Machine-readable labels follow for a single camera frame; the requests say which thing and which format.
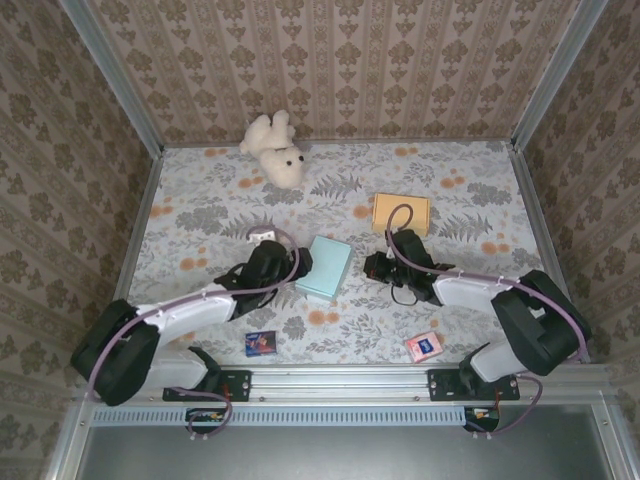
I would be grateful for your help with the light blue paper box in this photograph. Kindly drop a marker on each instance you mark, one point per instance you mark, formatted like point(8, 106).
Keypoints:
point(325, 270)

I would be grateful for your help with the orange paper box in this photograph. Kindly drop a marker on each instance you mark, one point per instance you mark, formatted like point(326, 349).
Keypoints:
point(422, 220)

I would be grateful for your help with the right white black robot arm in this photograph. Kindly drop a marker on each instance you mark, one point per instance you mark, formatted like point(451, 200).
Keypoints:
point(470, 292)

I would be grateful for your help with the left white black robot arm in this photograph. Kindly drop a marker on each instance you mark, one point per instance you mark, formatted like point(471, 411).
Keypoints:
point(190, 320)

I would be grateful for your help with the dark blue card pack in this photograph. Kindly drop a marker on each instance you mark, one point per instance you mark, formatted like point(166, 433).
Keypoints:
point(261, 344)

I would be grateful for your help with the pink tissue pack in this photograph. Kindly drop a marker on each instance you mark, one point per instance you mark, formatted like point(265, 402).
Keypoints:
point(424, 347)

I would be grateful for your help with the white plush bear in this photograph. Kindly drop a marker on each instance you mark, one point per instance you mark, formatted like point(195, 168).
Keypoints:
point(277, 160)

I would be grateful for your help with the floral tablecloth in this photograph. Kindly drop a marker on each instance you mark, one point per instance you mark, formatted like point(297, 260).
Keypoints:
point(350, 160)

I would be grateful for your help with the grey metal sheet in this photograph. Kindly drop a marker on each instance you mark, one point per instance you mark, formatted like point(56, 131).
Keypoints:
point(350, 450)

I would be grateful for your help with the aluminium frame cross rail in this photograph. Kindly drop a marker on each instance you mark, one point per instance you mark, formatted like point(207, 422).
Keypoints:
point(340, 380)

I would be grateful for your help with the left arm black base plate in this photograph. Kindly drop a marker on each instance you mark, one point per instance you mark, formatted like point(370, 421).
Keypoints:
point(240, 385)

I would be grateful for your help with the aluminium table side rail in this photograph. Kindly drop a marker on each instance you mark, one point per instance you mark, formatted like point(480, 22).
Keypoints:
point(137, 240)
point(540, 225)

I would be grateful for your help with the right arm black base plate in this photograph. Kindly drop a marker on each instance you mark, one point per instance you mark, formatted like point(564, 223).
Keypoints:
point(440, 385)

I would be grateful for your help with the aluminium frame post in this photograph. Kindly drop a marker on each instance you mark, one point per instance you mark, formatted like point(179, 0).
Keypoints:
point(112, 75)
point(557, 75)

